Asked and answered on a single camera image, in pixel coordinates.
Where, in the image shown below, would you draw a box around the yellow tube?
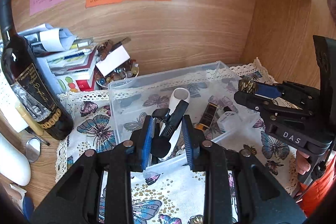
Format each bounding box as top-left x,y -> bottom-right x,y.
15,102 -> 45,136

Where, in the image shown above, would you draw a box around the black and amber lighter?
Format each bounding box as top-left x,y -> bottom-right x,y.
195,102 -> 218,131

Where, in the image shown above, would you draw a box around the white pitcher with handle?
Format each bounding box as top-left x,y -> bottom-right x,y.
0,135 -> 31,186

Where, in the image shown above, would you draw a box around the clear plastic storage box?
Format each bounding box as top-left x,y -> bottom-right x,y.
108,60 -> 263,178

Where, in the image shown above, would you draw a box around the dark red wine bottle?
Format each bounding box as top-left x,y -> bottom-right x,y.
1,0 -> 74,140

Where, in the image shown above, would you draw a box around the bowl of colourful beads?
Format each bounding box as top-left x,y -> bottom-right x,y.
94,59 -> 139,89

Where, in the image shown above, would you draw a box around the small round mirror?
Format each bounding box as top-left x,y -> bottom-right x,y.
25,137 -> 41,163

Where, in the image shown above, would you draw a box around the silver keys with coin keyring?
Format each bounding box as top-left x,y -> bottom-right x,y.
175,145 -> 186,156

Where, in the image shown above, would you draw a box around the butterfly print lace cloth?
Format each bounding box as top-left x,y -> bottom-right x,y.
56,59 -> 298,223

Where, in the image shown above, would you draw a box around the white handwritten note sheet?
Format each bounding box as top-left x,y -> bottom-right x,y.
1,72 -> 28,133

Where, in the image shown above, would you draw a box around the person's right hand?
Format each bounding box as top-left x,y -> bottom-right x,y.
295,150 -> 311,175

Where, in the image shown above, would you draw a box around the stack of books and papers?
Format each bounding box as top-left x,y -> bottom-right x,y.
19,23 -> 97,94

